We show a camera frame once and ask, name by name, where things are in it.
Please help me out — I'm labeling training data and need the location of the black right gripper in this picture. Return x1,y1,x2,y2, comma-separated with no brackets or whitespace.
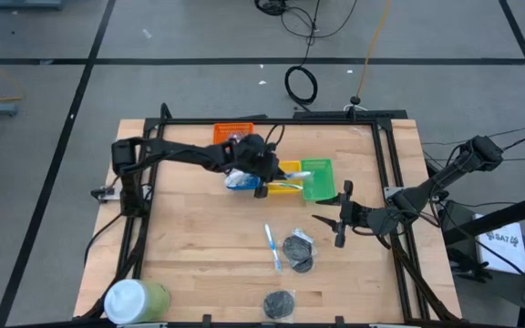
311,179,378,250

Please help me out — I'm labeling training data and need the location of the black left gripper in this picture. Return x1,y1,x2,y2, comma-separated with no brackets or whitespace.
231,132,290,200

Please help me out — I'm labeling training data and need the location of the teal toothbrush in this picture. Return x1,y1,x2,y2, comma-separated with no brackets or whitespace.
269,180,305,191

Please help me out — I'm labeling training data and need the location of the white shower cap bag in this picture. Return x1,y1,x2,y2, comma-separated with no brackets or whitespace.
223,168,251,190

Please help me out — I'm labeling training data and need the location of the blue plastic basket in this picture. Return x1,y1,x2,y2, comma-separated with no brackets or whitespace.
224,167,261,192

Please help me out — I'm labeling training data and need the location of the yellow plastic basket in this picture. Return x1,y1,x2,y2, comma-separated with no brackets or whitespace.
262,159,304,196

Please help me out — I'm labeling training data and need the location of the green plastic basket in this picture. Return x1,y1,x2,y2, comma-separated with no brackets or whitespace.
300,158,337,202

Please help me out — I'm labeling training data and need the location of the silver mounting plate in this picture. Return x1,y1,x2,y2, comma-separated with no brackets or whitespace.
383,185,406,201
91,185,120,204

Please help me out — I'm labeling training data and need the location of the orange plastic basket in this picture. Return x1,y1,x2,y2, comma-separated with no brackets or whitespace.
212,122,255,146

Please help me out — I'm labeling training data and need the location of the black metal beam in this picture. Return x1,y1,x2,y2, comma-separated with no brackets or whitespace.
442,188,525,247

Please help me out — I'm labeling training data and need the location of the white printed box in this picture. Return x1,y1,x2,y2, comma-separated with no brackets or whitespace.
473,212,525,276

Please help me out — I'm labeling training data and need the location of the green canister with white lid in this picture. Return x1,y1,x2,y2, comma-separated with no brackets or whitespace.
103,278,172,326

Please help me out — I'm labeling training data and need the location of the black metal table frame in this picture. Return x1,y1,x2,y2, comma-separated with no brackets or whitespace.
77,102,463,328

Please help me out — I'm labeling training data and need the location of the coiled black cable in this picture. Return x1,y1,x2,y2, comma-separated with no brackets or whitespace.
283,65,320,107

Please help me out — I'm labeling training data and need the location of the hanging black cable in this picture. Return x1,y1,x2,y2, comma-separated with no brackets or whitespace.
280,0,359,67

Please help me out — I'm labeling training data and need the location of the tangled black cable bundle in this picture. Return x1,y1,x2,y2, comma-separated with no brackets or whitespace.
253,0,290,17

